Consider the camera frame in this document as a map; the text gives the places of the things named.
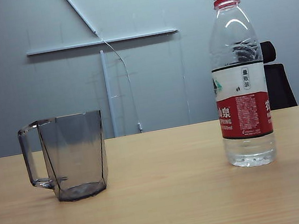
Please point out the clear red-label water bottle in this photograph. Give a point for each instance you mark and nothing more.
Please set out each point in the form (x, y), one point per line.
(243, 113)

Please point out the transparent grey plastic mug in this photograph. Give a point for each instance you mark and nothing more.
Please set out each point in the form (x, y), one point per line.
(72, 148)

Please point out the black mesh office chair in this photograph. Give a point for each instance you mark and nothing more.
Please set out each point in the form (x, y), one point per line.
(278, 84)

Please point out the vertical white wall conduit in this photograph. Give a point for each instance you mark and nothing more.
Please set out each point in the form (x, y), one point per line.
(109, 95)

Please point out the horizontal white wall conduit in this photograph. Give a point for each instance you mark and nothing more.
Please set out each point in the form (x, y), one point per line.
(69, 47)

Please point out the diagonal white wall conduit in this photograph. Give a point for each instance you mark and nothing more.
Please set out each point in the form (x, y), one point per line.
(78, 10)

